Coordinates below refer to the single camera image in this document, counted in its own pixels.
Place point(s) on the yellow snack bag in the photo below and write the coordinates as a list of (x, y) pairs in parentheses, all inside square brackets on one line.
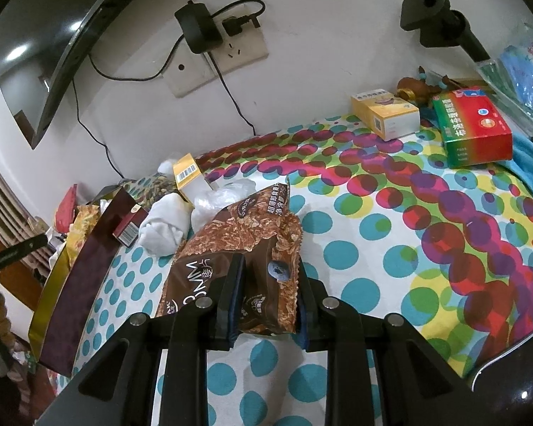
[(84, 223)]

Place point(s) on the yellow white box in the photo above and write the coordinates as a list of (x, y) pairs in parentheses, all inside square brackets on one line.
[(386, 115), (190, 180)]

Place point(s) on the blue towel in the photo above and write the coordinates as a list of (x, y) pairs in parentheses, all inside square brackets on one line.
[(521, 163)]

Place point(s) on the red green medicine box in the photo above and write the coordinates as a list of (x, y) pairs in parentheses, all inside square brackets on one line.
[(472, 129)]

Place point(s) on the camouflage sock ball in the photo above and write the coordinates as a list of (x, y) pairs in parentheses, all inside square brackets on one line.
[(158, 186)]

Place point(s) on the brown snack bag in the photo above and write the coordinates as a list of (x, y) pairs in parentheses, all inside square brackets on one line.
[(268, 235)]

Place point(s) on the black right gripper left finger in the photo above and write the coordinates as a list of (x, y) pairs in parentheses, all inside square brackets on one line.
[(208, 324)]

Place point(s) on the brown gold ornament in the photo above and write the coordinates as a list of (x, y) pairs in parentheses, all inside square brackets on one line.
[(420, 90)]

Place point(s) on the white cloth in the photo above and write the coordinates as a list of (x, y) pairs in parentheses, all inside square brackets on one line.
[(165, 226)]

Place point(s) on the dark red gold storage box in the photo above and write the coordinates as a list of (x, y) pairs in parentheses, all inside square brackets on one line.
[(71, 289)]

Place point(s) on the black stand mount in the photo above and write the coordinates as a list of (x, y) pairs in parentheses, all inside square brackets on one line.
[(440, 26)]

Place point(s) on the black television screen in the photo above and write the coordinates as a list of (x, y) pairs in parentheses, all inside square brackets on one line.
[(42, 45)]

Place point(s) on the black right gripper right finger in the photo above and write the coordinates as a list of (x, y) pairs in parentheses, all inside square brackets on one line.
[(325, 323)]

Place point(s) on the red packet behind box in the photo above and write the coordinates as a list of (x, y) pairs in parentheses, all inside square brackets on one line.
[(66, 211)]

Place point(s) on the green blue plastic package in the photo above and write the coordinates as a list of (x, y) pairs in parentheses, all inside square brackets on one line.
[(510, 76)]

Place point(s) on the beige wall socket plate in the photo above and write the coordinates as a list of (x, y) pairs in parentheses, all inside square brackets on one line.
[(187, 71)]

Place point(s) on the black power adapter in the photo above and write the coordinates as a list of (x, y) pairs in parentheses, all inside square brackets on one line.
[(198, 27)]

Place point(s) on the colourful polka dot tablecloth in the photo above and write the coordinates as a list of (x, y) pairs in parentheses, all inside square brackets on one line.
[(388, 227)]

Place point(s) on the clear plastic bag bundle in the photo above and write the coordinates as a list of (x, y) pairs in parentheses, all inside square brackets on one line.
[(207, 205)]

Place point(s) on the red cigarette pack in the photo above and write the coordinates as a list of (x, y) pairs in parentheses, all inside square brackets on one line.
[(127, 230)]

